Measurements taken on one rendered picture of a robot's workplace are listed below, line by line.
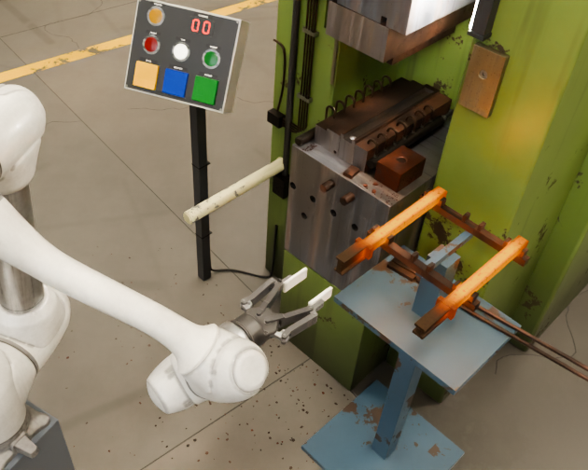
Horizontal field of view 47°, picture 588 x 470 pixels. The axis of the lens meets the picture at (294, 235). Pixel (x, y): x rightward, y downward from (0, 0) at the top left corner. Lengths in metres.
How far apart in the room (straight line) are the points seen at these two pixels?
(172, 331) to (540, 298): 1.75
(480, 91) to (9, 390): 1.32
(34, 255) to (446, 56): 1.48
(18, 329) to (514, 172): 1.28
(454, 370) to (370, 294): 0.30
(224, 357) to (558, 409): 1.82
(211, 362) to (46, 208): 2.24
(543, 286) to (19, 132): 1.89
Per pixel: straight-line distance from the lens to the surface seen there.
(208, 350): 1.13
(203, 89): 2.10
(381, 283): 1.86
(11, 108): 1.32
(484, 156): 1.87
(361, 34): 1.79
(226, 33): 2.08
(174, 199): 3.24
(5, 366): 1.64
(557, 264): 2.51
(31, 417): 1.81
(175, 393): 1.27
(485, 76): 1.76
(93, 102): 3.96
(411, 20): 1.69
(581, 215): 2.37
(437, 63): 2.29
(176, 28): 2.14
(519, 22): 1.69
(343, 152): 1.99
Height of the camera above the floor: 2.12
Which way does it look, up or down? 44 degrees down
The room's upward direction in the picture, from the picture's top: 5 degrees clockwise
